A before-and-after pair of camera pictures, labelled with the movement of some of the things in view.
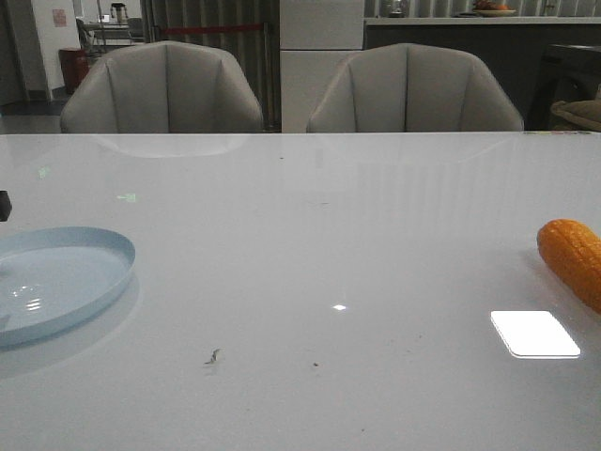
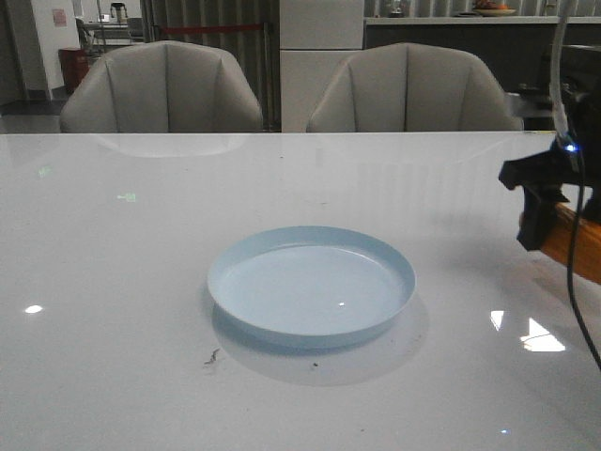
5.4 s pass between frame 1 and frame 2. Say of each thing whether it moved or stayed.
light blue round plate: moved
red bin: stayed
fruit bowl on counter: stayed
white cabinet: stayed
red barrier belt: stayed
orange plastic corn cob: moved
